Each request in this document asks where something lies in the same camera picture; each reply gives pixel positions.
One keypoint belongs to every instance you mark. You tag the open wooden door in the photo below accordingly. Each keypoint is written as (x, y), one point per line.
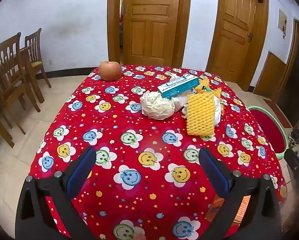
(149, 25)

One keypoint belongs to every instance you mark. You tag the wooden chair with yellow cushion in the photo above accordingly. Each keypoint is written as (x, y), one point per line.
(34, 52)

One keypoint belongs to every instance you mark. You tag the orange-red apple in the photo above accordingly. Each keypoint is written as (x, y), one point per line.
(110, 71)

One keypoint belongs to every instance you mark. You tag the large yellow foam fruit net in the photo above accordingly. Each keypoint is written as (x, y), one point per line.
(200, 115)

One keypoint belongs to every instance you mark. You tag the teal and white carton box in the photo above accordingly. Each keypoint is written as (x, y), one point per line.
(177, 86)

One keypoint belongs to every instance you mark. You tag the small yellow foam fruit net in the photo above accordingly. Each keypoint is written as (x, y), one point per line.
(205, 83)

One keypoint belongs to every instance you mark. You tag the red basin with green rim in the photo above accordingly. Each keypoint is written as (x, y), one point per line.
(269, 127)

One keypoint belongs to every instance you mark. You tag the red door mat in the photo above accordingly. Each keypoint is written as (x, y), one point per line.
(278, 112)

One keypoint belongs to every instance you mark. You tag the low wooden wall panel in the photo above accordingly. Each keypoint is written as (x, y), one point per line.
(270, 76)

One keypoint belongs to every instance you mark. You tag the white plastic bag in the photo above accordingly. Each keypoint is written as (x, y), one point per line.
(179, 102)

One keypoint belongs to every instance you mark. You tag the orange printed carton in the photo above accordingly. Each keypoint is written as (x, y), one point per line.
(214, 208)

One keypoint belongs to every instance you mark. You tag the white tissue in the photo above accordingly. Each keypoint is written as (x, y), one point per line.
(175, 78)

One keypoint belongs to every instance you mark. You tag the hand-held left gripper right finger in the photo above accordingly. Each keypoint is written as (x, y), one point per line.
(214, 176)

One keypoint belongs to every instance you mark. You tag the closed wooden door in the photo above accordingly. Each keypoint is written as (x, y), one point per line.
(234, 35)

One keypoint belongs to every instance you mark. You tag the wooden dining table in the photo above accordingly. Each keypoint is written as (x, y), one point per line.
(25, 51)

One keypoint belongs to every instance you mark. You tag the white paper ball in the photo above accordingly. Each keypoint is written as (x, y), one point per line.
(157, 105)

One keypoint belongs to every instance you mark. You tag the pair of dark sneakers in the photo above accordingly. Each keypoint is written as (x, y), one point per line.
(296, 138)

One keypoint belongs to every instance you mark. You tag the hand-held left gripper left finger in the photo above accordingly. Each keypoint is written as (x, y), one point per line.
(80, 173)

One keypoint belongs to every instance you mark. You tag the red smiley flower tablecloth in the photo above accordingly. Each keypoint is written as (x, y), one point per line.
(139, 120)

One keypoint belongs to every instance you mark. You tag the beige wall plaque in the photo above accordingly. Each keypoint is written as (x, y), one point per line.
(282, 20)

